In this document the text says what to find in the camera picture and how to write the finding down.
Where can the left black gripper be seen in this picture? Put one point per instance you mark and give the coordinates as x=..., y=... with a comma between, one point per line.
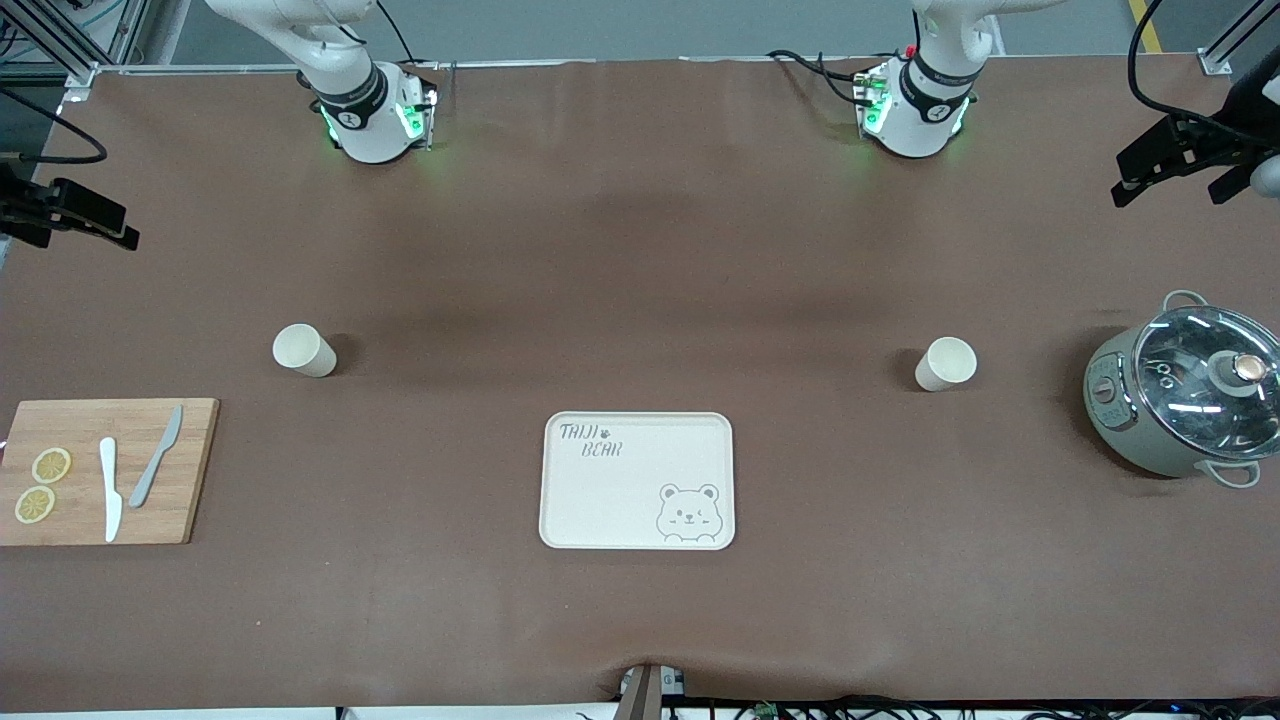
x=1232, y=132

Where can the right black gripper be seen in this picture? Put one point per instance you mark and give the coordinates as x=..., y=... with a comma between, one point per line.
x=20, y=207

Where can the white IKEA cup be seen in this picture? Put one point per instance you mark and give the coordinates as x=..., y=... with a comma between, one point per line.
x=945, y=364
x=303, y=350

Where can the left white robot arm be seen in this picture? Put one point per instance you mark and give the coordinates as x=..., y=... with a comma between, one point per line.
x=925, y=100

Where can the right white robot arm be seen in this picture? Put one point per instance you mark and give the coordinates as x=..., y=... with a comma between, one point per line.
x=350, y=100

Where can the cream bear print tray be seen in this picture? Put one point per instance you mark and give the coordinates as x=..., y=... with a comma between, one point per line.
x=630, y=490

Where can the bamboo cutting board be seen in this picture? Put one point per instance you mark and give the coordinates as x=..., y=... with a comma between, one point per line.
x=80, y=420

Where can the glass pot lid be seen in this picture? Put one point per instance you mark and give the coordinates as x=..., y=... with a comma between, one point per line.
x=1190, y=370

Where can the grey plastic knife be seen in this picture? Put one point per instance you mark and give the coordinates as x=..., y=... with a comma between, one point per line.
x=155, y=455

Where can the lemon slice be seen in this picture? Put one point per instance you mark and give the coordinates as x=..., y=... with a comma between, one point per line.
x=51, y=465
x=35, y=505

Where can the grey-green electric pot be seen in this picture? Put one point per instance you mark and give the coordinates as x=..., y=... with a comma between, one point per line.
x=1115, y=420

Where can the white plastic knife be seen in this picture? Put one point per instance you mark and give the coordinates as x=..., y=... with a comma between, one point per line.
x=110, y=490

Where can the brown table cover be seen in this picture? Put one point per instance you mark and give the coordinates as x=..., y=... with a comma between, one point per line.
x=640, y=250

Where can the aluminium frame profile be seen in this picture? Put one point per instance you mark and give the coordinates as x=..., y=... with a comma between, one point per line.
x=60, y=45
x=1235, y=35

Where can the metal camera mount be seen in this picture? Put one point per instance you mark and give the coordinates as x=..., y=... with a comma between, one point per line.
x=642, y=690

